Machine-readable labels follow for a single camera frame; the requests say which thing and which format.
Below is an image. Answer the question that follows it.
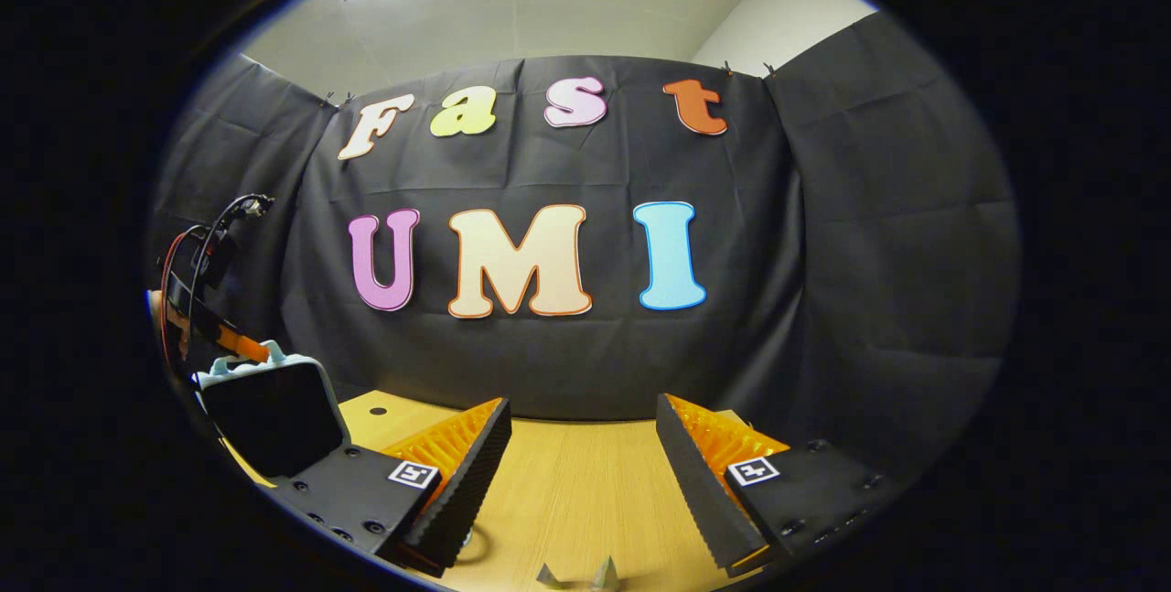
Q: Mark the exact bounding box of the pale blue suitcase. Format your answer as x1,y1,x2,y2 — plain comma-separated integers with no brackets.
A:
190,339,353,483

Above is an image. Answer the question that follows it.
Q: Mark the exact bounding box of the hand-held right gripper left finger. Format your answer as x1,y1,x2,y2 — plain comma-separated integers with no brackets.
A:
273,396,514,579

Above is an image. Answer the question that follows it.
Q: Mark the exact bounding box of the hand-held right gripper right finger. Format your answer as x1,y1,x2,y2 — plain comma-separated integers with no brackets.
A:
654,393,904,576

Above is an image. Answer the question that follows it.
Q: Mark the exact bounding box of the red cable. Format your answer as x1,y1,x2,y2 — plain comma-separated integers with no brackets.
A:
159,224,204,364

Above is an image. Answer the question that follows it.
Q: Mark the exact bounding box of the black backdrop cloth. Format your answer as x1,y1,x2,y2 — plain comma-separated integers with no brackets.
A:
146,11,1021,483

